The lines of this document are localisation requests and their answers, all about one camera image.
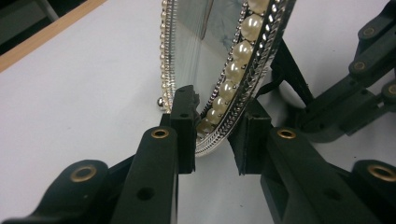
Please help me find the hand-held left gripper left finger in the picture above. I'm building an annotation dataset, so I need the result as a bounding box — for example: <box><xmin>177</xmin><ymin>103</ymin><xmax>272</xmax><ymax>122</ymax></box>
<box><xmin>160</xmin><ymin>84</ymin><xmax>201</xmax><ymax>175</ymax></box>

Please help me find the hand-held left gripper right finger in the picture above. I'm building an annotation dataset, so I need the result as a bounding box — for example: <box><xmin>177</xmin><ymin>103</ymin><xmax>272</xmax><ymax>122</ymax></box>
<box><xmin>228</xmin><ymin>97</ymin><xmax>273</xmax><ymax>175</ymax></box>

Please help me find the oval silver pearl-rimmed frame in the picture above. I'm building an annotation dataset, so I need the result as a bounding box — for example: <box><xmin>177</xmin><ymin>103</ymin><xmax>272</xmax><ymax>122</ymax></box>
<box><xmin>157</xmin><ymin>0</ymin><xmax>316</xmax><ymax>158</ymax></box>

